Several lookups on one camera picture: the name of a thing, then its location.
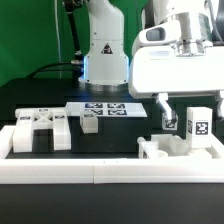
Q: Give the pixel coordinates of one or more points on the white U-shaped fence frame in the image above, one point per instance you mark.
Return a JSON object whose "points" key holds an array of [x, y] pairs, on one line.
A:
{"points": [[101, 171]]}

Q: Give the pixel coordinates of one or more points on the white chair seat part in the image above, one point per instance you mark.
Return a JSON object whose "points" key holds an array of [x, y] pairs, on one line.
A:
{"points": [[168, 145]]}

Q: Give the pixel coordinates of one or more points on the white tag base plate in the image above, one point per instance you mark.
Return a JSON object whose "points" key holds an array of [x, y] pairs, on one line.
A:
{"points": [[106, 109]]}

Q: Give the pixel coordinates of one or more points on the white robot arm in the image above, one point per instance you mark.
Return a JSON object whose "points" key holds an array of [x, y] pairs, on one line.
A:
{"points": [[178, 51]]}

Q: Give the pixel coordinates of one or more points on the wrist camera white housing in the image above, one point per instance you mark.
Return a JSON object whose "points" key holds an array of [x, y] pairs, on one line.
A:
{"points": [[163, 34]]}

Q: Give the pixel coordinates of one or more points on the white chair back part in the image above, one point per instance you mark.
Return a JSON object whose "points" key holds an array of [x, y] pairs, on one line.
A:
{"points": [[30, 120]]}

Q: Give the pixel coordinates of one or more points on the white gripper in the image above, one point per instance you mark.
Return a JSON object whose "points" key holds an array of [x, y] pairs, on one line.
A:
{"points": [[158, 71]]}

